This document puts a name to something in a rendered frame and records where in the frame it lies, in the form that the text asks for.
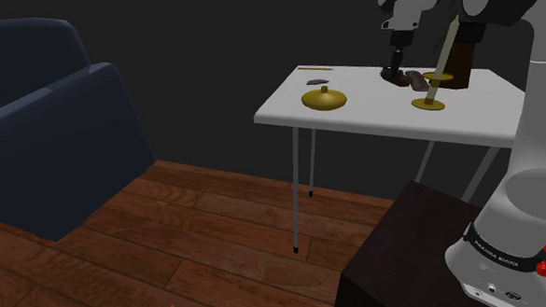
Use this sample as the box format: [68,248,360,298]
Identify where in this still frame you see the dark brown rounded object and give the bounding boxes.
[379,65,411,88]

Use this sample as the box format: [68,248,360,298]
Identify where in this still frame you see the grey-brown remote control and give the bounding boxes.
[404,69,431,92]

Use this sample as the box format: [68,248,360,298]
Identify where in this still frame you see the dark brown vase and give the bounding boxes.
[444,21,488,91]

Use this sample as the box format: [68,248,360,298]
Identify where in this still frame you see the gold candlestick with pale candle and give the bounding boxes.
[407,13,464,113]

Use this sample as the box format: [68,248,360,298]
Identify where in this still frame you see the white table with metal legs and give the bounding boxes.
[250,57,532,256]

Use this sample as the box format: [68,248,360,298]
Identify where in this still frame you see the yellow pencil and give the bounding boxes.
[296,64,334,73]

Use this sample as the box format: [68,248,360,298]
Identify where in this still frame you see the gold domed lid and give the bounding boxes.
[300,85,349,113]

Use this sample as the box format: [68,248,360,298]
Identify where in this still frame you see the dark robot stand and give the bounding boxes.
[329,174,546,307]

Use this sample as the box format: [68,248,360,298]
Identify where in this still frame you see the dark blue sofa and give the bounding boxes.
[0,13,161,245]

